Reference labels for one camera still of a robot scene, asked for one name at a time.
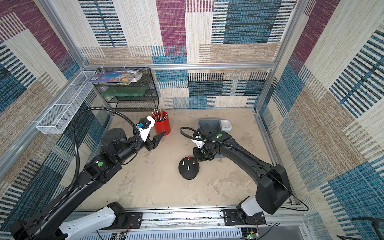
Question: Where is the left black corrugated cable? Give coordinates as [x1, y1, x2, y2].
[47, 107, 142, 214]

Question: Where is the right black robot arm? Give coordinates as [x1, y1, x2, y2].
[193, 131, 292, 215]

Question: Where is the colourful book on shelf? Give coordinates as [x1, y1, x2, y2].
[88, 70, 143, 85]

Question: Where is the white round kitchen timer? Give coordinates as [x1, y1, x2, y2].
[220, 120, 232, 132]

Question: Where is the black corrugated cable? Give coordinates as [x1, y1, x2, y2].
[179, 126, 310, 212]
[47, 107, 142, 214]

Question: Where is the black dome screw fixture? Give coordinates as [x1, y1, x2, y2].
[178, 157, 200, 180]

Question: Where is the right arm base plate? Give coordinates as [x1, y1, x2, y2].
[219, 209, 266, 226]

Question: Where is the right black corrugated cable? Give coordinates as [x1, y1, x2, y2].
[179, 126, 310, 212]

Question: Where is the grey plastic parts bin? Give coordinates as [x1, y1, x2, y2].
[197, 119, 223, 158]

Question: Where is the green folder on shelf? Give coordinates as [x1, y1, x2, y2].
[101, 87, 148, 98]

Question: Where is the red pen cup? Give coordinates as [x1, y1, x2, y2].
[152, 110, 171, 135]

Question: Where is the white wire mesh basket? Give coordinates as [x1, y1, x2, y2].
[36, 71, 95, 134]

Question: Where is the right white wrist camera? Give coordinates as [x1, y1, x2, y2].
[192, 133, 205, 149]

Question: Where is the black wire shelf rack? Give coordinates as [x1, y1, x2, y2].
[89, 67, 160, 112]

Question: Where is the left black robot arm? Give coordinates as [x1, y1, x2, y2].
[10, 128, 166, 240]

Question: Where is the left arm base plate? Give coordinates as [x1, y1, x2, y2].
[101, 212, 143, 230]

